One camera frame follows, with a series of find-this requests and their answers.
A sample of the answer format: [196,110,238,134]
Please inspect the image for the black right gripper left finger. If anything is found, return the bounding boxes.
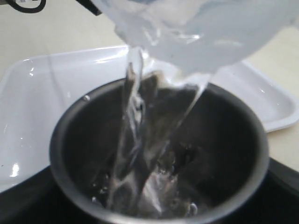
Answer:
[0,167,78,224]

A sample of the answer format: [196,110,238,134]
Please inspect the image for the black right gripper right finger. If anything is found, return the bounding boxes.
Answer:
[242,156,299,224]

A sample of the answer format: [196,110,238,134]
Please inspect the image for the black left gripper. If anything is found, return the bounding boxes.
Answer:
[76,0,102,16]

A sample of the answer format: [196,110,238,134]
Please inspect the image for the stainless steel cup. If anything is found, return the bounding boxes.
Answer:
[50,78,269,224]

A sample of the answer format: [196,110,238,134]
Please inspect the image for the clear plastic water pitcher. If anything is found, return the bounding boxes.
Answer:
[94,0,299,76]

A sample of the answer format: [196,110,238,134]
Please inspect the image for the white rectangular plastic tray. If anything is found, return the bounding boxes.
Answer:
[0,46,299,191]

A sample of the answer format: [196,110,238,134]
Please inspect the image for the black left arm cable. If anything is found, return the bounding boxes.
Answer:
[4,0,47,14]

